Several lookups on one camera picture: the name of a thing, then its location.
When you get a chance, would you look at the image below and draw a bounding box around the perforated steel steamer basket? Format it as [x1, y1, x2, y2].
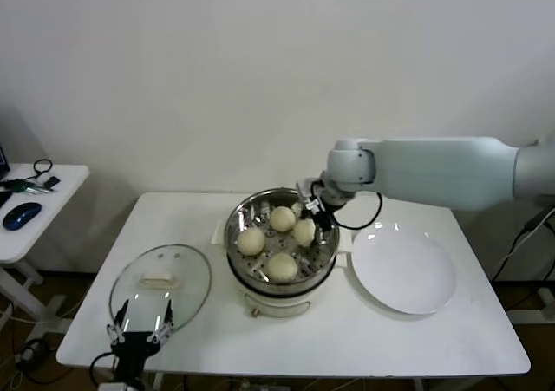
[211, 187, 353, 286]

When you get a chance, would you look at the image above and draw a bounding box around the green key bunch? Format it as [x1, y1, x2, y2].
[0, 178, 56, 196]

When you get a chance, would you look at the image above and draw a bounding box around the cream electric pot base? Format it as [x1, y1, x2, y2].
[227, 251, 349, 321]

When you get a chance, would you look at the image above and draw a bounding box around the white round plate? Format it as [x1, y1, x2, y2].
[349, 220, 457, 316]

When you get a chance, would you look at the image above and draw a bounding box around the black looped cord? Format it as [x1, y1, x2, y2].
[16, 160, 54, 184]

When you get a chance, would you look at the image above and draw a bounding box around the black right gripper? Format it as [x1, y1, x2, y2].
[298, 194, 342, 245]

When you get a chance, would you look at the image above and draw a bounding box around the round glass pot lid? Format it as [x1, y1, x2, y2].
[108, 244, 212, 334]

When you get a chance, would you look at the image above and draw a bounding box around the blue computer mouse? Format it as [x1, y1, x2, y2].
[2, 203, 42, 231]

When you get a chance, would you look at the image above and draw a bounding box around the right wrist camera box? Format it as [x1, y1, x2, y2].
[295, 176, 321, 202]

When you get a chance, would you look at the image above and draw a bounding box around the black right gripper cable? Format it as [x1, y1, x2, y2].
[332, 190, 384, 230]

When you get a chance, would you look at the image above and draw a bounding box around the white side table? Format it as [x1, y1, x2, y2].
[0, 164, 91, 336]

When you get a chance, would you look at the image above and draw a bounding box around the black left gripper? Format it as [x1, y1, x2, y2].
[106, 299, 175, 361]

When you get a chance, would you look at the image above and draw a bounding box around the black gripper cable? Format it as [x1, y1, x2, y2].
[332, 190, 384, 230]
[88, 351, 117, 382]

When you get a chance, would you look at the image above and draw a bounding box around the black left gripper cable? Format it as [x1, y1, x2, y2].
[88, 351, 117, 382]

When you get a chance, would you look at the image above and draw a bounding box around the white steamed baozi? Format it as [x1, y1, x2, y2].
[264, 252, 299, 283]
[291, 218, 317, 249]
[269, 205, 297, 233]
[237, 227, 267, 256]

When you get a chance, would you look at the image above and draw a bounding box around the black cable with adapter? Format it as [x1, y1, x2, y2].
[489, 206, 555, 283]

